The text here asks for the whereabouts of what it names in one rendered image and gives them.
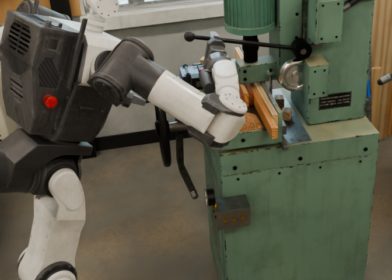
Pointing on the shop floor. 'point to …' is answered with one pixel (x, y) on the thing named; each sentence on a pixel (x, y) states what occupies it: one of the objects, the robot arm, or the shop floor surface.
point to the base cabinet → (296, 220)
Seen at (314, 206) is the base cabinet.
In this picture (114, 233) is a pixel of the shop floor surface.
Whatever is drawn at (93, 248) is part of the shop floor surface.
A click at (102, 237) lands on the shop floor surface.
